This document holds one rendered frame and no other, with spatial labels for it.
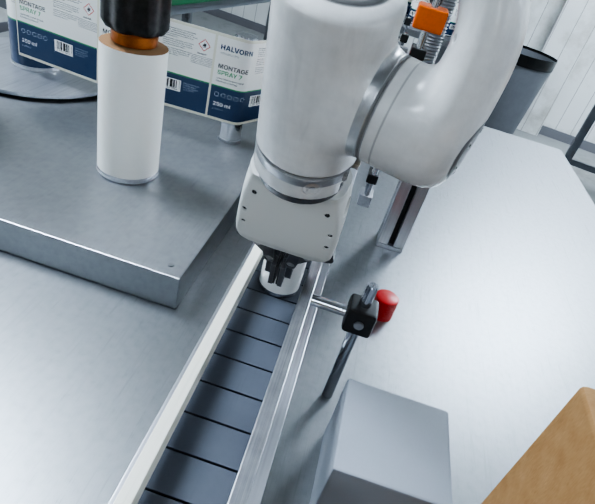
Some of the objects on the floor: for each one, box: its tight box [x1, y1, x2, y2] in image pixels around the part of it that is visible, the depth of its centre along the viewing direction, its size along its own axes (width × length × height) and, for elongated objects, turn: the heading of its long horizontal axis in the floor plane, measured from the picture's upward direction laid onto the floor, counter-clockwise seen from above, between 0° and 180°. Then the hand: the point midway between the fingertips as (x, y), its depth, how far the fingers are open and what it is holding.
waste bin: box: [484, 45, 558, 135], centre depth 436 cm, size 54×54×68 cm
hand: (280, 265), depth 56 cm, fingers closed, pressing on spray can
